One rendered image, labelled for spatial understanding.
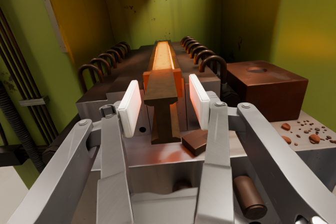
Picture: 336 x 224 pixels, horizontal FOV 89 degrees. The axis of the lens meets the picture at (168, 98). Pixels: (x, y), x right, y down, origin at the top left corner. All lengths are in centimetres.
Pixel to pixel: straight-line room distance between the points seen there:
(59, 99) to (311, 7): 54
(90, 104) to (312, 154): 29
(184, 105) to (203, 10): 51
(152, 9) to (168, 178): 58
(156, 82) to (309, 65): 38
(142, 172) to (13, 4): 36
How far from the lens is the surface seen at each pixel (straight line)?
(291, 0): 43
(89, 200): 29
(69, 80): 42
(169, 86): 15
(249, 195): 24
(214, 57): 25
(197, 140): 23
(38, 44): 43
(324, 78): 52
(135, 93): 18
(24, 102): 48
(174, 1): 70
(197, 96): 15
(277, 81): 28
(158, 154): 23
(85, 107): 26
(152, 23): 69
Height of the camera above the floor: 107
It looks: 25 degrees down
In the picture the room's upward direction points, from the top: 6 degrees counter-clockwise
